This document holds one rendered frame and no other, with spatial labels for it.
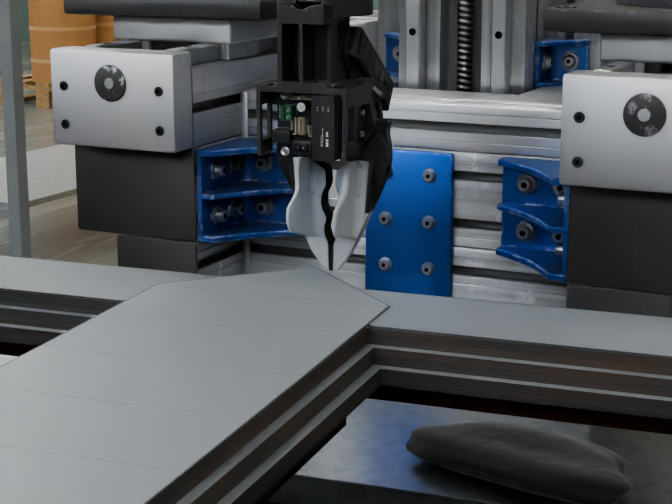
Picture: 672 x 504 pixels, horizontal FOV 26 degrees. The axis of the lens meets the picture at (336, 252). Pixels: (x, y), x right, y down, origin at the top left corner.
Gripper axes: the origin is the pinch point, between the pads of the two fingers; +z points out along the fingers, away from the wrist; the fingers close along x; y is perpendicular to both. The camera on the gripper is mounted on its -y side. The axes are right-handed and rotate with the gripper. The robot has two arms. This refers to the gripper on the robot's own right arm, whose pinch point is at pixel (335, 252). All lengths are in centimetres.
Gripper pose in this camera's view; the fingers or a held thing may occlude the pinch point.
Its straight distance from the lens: 114.7
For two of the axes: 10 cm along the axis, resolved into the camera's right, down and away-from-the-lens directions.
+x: 9.4, 0.8, -3.4
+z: 0.0, 9.7, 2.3
